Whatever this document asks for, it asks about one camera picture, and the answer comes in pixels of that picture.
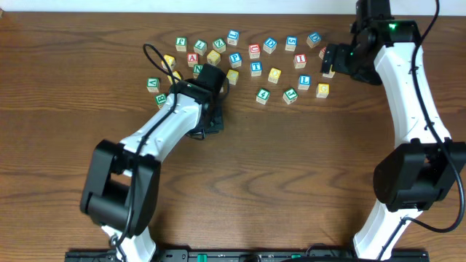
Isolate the yellow C block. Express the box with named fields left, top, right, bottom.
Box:
left=226, top=69, right=239, bottom=85

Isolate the red M block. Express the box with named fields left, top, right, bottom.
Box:
left=319, top=47, right=326, bottom=60

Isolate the green 4 block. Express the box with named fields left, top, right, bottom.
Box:
left=256, top=88, right=270, bottom=105

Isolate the blue d block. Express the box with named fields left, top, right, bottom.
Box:
left=263, top=37, right=277, bottom=54
left=307, top=32, right=322, bottom=49

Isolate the green J block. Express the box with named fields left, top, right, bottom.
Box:
left=283, top=88, right=299, bottom=105

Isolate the yellow block upper left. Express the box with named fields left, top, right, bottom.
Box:
left=161, top=55, right=176, bottom=71

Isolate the green B block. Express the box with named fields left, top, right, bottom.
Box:
left=154, top=93, right=167, bottom=109

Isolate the blue P block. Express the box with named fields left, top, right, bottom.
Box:
left=229, top=52, right=242, bottom=68

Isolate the green L block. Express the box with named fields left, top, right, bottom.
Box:
left=194, top=39, right=208, bottom=56

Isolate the blue T block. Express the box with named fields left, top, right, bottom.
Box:
left=250, top=61, right=262, bottom=77

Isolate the green N block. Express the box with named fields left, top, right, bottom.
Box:
left=193, top=64, right=203, bottom=79

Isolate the green A block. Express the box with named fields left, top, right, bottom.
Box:
left=146, top=78, right=160, bottom=93

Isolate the yellow block far right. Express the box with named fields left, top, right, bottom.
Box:
left=323, top=66, right=335, bottom=79

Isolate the red A block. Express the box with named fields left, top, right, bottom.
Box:
left=186, top=52, right=199, bottom=68

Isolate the yellow block middle right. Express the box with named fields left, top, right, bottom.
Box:
left=268, top=68, right=282, bottom=84

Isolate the blue L block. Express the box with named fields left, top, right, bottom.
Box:
left=298, top=75, right=312, bottom=90

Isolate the green Z block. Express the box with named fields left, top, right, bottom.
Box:
left=213, top=38, right=226, bottom=53

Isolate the red U block top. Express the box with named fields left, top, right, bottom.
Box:
left=248, top=44, right=261, bottom=60

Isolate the yellow S block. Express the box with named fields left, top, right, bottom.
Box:
left=167, top=71, right=182, bottom=84

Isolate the yellow block upper middle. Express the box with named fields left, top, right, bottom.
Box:
left=207, top=49, right=221, bottom=66

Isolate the green F block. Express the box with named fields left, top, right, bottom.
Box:
left=175, top=37, right=187, bottom=52

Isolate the blue D block right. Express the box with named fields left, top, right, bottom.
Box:
left=307, top=32, right=322, bottom=49

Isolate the blue block top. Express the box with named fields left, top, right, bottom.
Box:
left=227, top=30, right=240, bottom=46

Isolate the red I block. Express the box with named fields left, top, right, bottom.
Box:
left=293, top=54, right=307, bottom=69

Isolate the blue S block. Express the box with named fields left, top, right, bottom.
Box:
left=285, top=36, right=298, bottom=52

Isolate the yellow O block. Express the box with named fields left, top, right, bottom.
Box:
left=316, top=83, right=330, bottom=98

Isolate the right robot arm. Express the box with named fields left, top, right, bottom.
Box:
left=321, top=0, right=465, bottom=261

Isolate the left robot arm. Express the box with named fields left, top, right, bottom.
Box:
left=80, top=64, right=229, bottom=261

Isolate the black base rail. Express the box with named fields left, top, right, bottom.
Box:
left=64, top=247, right=430, bottom=262

